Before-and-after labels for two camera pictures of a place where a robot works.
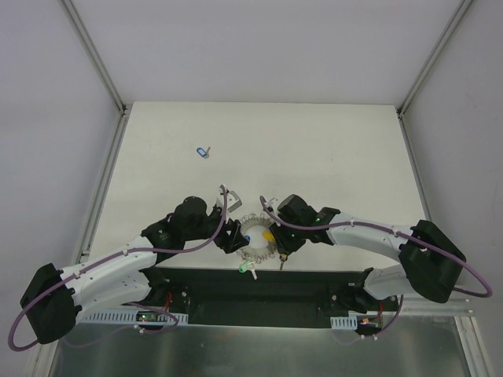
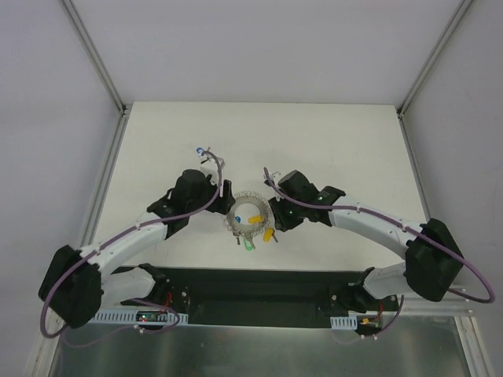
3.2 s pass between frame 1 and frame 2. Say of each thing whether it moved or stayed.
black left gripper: moved
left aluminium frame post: stayed
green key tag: moved
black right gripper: moved
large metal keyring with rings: moved
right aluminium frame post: stayed
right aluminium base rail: stayed
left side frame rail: stayed
